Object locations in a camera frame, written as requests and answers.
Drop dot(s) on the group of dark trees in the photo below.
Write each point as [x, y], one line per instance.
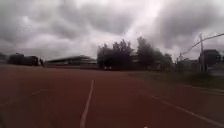
[131, 56]

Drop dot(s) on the low long building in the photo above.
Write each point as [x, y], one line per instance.
[73, 60]

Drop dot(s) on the white painted lane lines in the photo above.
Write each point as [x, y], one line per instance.
[85, 110]

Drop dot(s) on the red running track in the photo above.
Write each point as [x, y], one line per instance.
[60, 106]

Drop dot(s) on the grass strip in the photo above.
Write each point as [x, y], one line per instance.
[196, 79]

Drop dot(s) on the pole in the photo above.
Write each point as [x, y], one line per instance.
[201, 53]

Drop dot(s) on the dark round tree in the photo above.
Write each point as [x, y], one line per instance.
[210, 57]

